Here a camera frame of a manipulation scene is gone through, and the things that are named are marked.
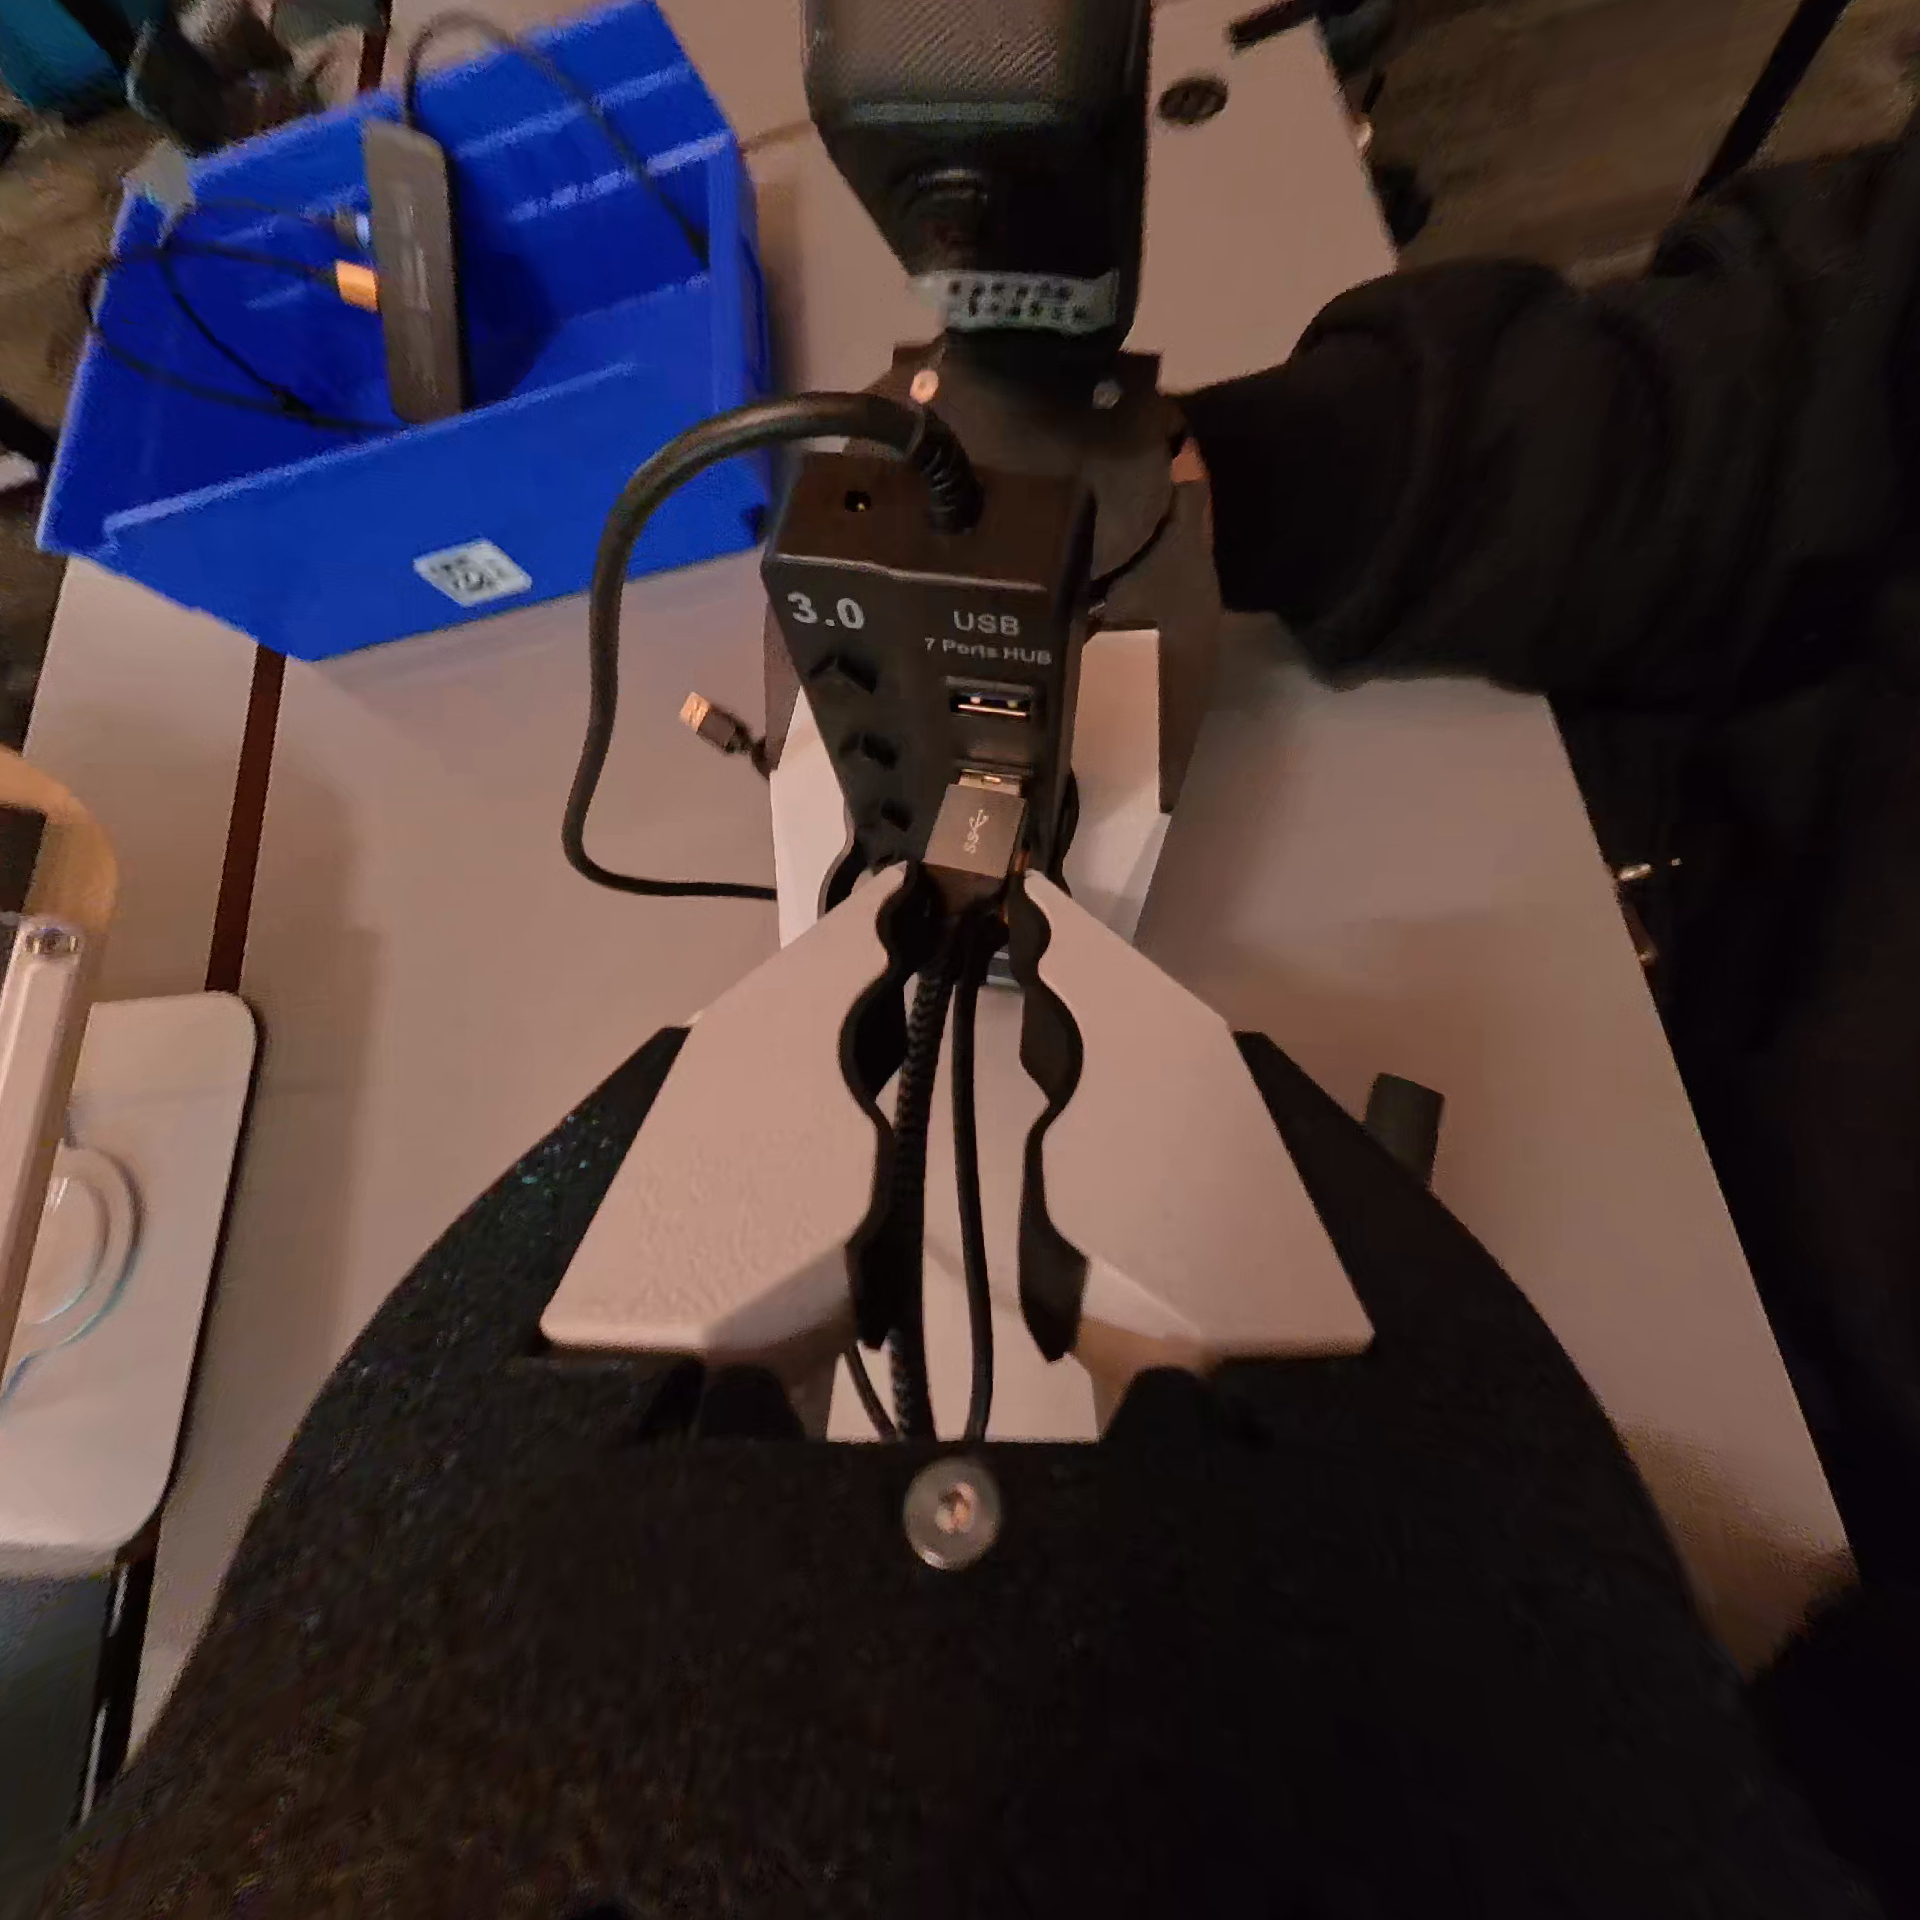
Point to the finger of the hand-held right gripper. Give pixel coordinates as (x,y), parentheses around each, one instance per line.
(1190,675)
(809,839)

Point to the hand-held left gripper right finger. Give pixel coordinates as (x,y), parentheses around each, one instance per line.
(1201,1184)

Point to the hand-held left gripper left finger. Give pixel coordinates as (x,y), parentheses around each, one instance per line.
(720,1170)

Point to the black multi-port usb hub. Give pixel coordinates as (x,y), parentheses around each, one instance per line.
(902,615)

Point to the person's right forearm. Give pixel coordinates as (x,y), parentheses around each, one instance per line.
(1575,480)

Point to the usb plug with black boot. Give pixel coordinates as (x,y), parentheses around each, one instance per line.
(716,727)

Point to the slim grey usb hub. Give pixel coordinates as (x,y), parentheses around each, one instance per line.
(411,271)

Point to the small black clip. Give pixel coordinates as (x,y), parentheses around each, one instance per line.
(1410,1118)

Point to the large blue plastic bin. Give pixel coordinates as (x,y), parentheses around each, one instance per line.
(376,524)

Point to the person's dark clothing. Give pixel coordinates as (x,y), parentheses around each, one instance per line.
(1800,1049)

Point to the small grey adapter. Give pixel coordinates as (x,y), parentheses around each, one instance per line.
(158,176)

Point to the aluminium frame stand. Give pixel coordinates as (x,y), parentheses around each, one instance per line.
(38,1019)

